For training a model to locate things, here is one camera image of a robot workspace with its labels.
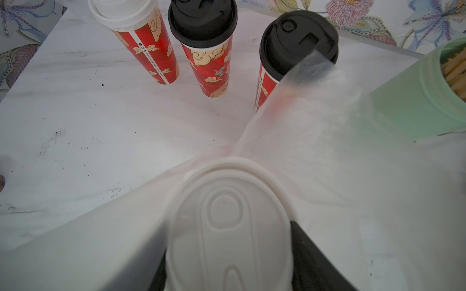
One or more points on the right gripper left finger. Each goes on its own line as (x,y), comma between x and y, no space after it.
(158,282)

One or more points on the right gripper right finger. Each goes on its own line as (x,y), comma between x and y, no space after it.
(313,271)

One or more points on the red cup white lid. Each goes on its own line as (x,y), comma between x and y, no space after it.
(139,25)
(230,230)

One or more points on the green straw holder cup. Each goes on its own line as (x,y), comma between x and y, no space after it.
(419,102)

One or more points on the red cup black lid right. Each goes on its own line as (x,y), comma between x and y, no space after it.
(288,40)

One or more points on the red cup black lid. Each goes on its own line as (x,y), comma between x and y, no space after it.
(205,30)
(288,40)

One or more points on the red cup black lid left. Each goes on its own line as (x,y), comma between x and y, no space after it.
(205,30)

